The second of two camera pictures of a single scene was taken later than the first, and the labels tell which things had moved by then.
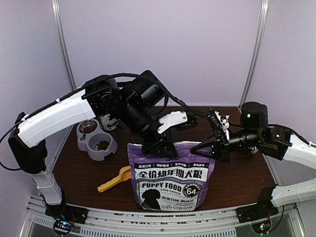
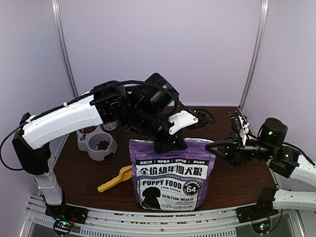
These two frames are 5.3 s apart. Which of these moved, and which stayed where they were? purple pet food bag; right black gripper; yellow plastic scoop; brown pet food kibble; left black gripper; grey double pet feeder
Moved: left black gripper; right black gripper
Stayed: yellow plastic scoop; purple pet food bag; brown pet food kibble; grey double pet feeder
